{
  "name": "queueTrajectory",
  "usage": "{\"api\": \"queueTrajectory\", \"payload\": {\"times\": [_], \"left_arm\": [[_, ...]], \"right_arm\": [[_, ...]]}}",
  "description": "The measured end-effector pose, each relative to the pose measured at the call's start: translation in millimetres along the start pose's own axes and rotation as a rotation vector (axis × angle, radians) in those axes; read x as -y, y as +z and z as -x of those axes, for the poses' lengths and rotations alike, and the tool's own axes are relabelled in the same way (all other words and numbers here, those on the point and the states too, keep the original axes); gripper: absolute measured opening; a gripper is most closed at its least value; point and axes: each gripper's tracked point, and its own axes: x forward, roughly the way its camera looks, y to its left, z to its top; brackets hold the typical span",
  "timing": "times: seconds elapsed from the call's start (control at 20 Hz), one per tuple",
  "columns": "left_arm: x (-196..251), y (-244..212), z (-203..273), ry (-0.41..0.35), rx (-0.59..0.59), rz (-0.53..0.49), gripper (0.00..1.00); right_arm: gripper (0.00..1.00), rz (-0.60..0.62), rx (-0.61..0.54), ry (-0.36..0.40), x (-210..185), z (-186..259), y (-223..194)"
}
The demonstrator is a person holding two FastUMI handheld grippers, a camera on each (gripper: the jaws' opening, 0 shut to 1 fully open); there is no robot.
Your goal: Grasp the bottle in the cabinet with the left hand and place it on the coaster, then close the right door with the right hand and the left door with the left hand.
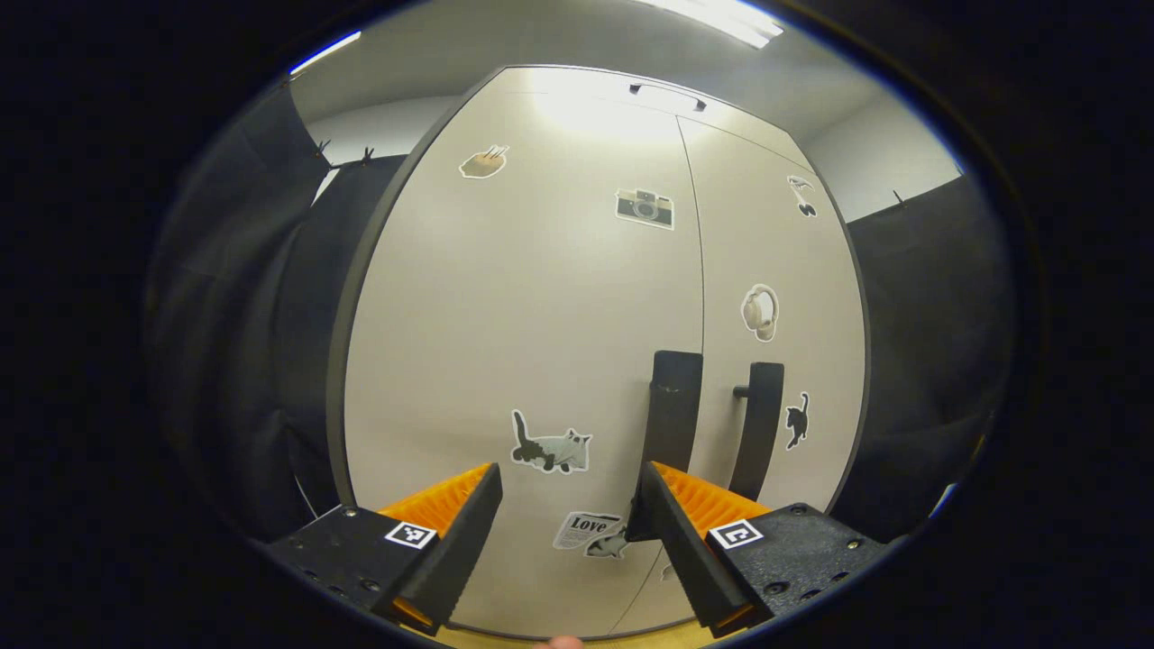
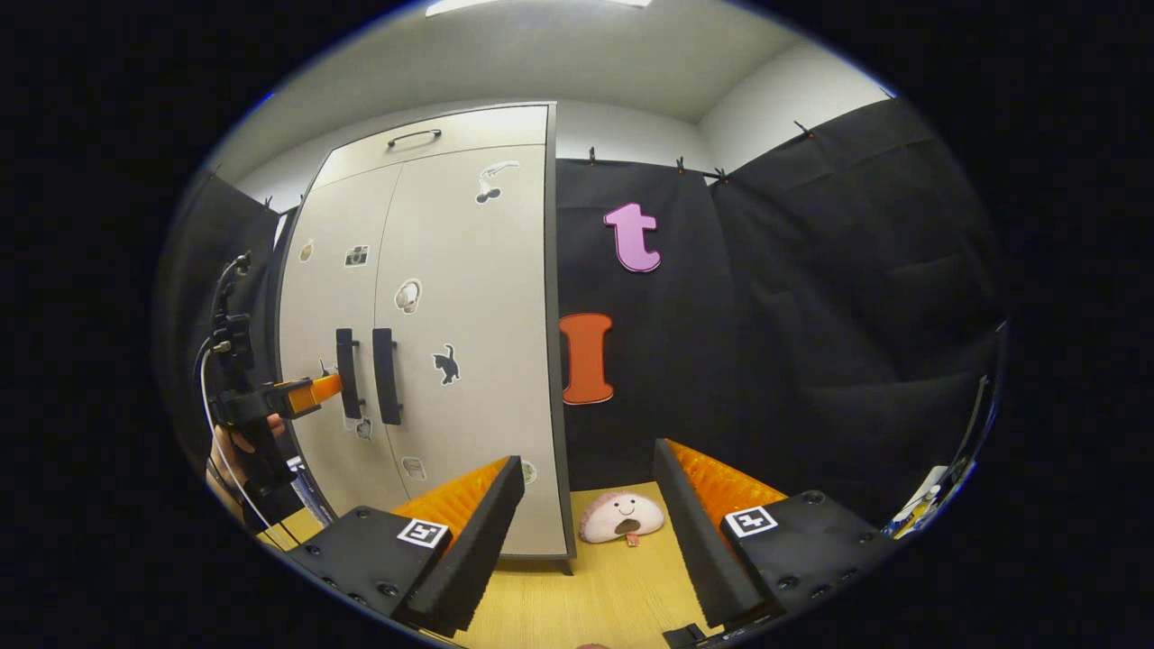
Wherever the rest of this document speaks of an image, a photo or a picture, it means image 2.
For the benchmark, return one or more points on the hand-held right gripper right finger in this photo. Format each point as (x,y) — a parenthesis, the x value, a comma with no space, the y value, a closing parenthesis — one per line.
(699,541)

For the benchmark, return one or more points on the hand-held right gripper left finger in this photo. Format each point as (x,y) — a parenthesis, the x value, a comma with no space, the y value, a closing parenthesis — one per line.
(487,541)

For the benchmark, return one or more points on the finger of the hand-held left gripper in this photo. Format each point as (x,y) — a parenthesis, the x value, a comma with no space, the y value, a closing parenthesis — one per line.
(311,394)

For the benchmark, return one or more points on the white cabinet door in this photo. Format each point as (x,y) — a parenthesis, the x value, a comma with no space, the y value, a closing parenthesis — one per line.
(311,315)
(487,288)

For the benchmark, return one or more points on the white cabinet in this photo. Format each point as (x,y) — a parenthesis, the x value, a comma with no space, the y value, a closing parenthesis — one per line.
(561,361)

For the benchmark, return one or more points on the white cabinet drawer front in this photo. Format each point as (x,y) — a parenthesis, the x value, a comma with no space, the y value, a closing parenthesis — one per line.
(505,126)

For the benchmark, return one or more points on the pink smiling plush toy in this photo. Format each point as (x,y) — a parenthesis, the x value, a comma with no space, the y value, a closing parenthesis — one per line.
(622,516)

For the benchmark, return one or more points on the black backdrop cloth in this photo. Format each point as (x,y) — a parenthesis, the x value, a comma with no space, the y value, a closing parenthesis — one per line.
(203,234)
(811,315)

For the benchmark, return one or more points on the white plastic item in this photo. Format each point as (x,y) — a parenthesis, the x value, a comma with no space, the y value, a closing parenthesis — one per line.
(924,491)

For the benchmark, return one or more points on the long ceiling light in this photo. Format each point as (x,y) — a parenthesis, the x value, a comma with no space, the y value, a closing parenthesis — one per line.
(532,4)

